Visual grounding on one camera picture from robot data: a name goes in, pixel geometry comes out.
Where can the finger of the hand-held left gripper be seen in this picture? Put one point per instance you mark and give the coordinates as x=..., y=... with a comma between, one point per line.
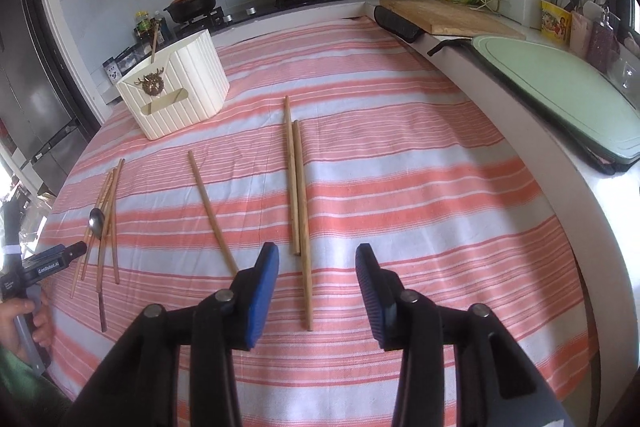
x=75, y=251

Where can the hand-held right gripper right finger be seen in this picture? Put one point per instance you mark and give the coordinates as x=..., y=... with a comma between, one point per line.
x=372, y=292

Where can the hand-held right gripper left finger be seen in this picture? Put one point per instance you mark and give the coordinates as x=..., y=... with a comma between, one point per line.
x=262, y=297

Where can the wooden chopstick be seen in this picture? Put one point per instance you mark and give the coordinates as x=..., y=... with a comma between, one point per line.
x=155, y=39
x=212, y=212
x=112, y=189
x=291, y=177
x=86, y=252
x=303, y=227
x=102, y=257

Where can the white ribbed utensil box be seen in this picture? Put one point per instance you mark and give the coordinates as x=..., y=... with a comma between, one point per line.
x=190, y=72

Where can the person's left forearm green sleeve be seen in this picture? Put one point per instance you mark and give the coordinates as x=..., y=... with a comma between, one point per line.
x=25, y=389

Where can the person's left hand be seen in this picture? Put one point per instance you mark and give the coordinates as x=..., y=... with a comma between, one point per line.
x=17, y=319

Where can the pink white striped cloth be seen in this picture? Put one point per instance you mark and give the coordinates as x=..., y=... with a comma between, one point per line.
x=400, y=157

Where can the grey refrigerator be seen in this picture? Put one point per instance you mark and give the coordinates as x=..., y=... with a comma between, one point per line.
x=30, y=82

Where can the green label bottle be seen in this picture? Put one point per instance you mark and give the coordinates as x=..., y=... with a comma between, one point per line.
x=142, y=26

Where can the dark sauce bottle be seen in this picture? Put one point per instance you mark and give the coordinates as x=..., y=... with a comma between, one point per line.
x=160, y=23

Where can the black pot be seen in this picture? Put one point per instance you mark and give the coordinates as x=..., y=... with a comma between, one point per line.
x=192, y=9

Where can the black textured pad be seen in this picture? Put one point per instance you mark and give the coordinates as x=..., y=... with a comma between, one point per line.
x=397, y=24

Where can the pale green cutting board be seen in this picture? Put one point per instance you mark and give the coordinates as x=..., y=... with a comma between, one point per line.
x=550, y=82

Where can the wooden cutting board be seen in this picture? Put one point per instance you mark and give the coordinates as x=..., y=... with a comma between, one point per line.
x=450, y=17

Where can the yellow printed cup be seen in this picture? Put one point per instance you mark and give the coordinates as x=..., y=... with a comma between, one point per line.
x=555, y=22

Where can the pink cup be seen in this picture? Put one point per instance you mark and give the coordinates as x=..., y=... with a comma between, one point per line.
x=581, y=34

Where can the clear glass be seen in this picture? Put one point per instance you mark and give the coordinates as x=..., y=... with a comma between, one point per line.
x=625, y=72

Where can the glittery soap dispenser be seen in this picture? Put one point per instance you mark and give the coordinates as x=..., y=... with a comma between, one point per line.
x=600, y=44

